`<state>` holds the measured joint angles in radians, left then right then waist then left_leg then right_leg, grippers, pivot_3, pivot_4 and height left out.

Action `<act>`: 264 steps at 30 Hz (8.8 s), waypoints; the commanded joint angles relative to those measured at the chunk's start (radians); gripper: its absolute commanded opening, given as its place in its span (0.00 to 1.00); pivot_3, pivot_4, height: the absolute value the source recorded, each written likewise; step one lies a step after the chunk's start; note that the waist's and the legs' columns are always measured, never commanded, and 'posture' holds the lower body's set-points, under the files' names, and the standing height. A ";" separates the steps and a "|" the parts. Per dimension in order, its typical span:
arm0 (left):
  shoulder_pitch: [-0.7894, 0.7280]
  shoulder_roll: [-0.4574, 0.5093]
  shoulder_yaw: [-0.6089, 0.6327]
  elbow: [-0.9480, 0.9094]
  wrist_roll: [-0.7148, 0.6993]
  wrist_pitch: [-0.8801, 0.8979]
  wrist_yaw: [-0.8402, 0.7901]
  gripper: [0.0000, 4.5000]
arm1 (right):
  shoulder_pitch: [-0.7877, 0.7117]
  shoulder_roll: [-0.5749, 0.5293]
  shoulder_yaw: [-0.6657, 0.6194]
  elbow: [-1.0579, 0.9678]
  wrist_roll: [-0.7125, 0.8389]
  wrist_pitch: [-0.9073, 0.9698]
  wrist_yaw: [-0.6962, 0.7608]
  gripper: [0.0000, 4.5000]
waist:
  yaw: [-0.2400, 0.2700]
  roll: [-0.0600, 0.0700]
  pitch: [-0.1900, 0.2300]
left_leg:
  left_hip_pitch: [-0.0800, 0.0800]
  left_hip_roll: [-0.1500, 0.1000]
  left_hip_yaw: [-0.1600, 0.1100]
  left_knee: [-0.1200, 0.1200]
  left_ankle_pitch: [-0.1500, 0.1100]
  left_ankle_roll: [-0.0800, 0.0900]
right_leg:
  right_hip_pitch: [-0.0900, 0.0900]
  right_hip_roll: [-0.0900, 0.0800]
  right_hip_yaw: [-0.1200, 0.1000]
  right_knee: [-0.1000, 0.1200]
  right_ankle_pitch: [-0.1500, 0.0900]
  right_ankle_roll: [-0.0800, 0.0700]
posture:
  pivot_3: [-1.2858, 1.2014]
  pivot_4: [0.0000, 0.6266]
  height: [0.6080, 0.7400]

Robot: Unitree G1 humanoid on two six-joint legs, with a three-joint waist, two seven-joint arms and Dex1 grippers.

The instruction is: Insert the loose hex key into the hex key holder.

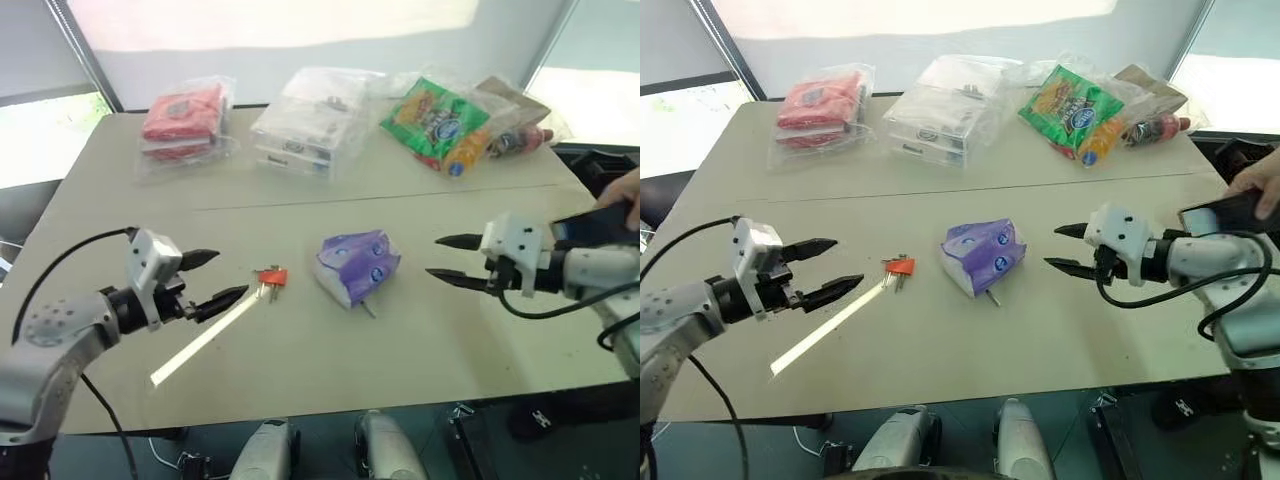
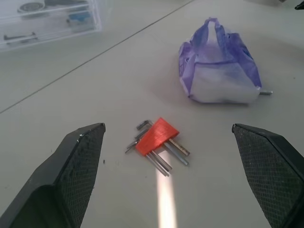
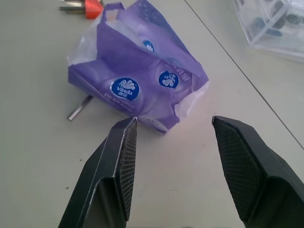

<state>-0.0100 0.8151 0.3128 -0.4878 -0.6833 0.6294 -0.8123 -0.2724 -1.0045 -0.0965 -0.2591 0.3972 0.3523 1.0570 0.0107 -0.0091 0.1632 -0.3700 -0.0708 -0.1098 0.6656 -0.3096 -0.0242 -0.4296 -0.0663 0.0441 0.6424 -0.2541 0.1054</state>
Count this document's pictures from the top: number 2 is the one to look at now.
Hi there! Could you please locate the blue item in drawer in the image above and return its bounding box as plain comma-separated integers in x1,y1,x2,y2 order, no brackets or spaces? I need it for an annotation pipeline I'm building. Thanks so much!
66,11,96,28

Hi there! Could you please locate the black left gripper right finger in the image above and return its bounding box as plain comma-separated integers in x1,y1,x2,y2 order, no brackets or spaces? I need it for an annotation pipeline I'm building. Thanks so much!
231,123,304,228

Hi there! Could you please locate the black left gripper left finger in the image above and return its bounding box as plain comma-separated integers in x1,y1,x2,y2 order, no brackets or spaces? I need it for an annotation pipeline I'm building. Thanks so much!
0,122,106,228

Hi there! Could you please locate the round grey item in drawer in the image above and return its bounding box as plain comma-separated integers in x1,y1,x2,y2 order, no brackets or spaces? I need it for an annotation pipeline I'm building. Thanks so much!
16,0,46,14

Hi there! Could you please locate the black tool in drawer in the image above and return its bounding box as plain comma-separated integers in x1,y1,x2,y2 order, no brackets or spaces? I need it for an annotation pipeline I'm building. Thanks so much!
3,31,38,44

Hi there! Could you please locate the orange plastic hex key holder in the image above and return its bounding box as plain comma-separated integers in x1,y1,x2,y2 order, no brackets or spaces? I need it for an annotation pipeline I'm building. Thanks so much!
135,117,180,157

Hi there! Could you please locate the purple and white plastic bag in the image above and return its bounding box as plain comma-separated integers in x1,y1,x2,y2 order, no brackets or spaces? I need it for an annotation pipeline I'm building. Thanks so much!
178,16,263,104

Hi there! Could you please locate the clear plastic drawer box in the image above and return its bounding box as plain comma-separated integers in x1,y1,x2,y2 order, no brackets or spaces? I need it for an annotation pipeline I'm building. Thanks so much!
0,0,103,52

